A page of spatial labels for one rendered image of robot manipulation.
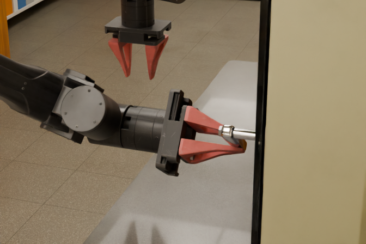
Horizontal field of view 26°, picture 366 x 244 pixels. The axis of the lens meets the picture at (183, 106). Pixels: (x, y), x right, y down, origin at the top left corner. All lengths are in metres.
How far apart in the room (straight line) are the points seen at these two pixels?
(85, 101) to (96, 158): 2.62
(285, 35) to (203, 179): 0.60
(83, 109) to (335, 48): 0.31
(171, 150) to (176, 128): 0.03
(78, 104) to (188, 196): 0.43
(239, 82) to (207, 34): 3.41
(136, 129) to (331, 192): 0.26
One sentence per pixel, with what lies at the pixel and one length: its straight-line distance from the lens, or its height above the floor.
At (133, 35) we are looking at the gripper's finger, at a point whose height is 1.18.
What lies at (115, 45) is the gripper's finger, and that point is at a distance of 1.37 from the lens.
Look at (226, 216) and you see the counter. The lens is 1.27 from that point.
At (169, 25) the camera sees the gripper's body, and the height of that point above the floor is 1.19.
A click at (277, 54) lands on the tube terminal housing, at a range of 0.83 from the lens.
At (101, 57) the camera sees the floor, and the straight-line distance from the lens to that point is 4.81.
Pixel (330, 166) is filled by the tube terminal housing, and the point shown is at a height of 1.20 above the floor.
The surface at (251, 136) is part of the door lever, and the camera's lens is 0.92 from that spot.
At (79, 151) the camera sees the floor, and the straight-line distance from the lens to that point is 3.64.
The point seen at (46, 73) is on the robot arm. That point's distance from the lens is 1.01.
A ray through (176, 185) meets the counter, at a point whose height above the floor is 0.94.
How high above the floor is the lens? 1.59
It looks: 23 degrees down
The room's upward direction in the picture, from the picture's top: straight up
